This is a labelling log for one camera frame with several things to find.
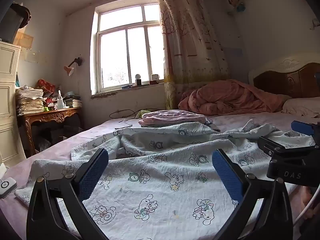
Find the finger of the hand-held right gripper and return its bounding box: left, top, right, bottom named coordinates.
left=291, top=120, right=320, bottom=140
left=257, top=136, right=320, bottom=159

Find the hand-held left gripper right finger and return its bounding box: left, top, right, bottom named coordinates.
left=212, top=149, right=293, bottom=240

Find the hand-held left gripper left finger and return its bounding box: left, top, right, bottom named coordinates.
left=26, top=148, right=109, bottom=240

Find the white cartoon-print blanket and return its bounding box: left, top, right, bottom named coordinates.
left=14, top=119, right=317, bottom=233

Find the person's right hand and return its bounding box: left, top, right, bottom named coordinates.
left=299, top=187, right=316, bottom=220

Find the pale pink pillow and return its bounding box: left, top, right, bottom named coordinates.
left=281, top=96, right=320, bottom=118

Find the bed with pink sheet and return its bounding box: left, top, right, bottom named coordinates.
left=0, top=110, right=320, bottom=240

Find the brown wooden headboard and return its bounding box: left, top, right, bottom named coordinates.
left=248, top=52, right=320, bottom=99

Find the pink crumpled quilt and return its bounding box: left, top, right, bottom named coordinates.
left=178, top=79, right=292, bottom=116

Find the carved wooden side table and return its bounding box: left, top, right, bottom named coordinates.
left=17, top=106, right=83, bottom=155

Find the pile of books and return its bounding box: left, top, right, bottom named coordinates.
left=64, top=94, right=82, bottom=108

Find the clear plastic bottle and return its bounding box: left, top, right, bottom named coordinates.
left=57, top=90, right=66, bottom=109

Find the stack of folded clothes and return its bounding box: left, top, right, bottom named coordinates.
left=138, top=110, right=220, bottom=132

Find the white device with round button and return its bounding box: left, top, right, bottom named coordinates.
left=0, top=177, right=18, bottom=199

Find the stack of papers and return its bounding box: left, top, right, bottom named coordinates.
left=15, top=86, right=45, bottom=117

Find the red box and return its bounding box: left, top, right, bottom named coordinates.
left=37, top=79, right=56, bottom=93

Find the white panelled cabinet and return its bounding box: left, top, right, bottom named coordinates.
left=0, top=41, right=25, bottom=168

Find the white framed window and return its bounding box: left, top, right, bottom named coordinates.
left=90, top=0, right=165, bottom=97

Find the tree print curtain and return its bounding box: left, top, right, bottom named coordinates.
left=157, top=0, right=232, bottom=110

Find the dark monitor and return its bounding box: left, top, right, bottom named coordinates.
left=0, top=4, right=32, bottom=43

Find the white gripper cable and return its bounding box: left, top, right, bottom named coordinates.
left=292, top=187, right=319, bottom=227

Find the thin grey cable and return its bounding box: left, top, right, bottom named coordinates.
left=115, top=120, right=133, bottom=130

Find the black cable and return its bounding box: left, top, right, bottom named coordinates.
left=109, top=109, right=153, bottom=119

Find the pink wall lamp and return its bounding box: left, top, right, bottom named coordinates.
left=63, top=57, right=83, bottom=77

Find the wall doll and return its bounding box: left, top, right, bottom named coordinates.
left=229, top=0, right=246, bottom=13

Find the yellowed wall certificate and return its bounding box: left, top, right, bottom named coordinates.
left=14, top=31, right=34, bottom=48

